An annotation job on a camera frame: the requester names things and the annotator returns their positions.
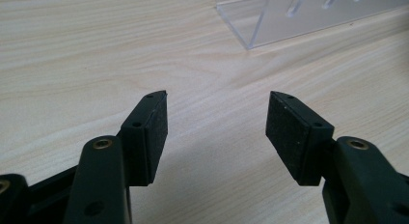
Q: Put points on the clear acrylic rack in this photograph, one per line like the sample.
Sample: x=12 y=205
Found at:
x=308 y=14

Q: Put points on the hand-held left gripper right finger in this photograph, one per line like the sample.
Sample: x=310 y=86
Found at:
x=295 y=140

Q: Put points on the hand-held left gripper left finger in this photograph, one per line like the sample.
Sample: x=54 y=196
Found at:
x=141 y=143

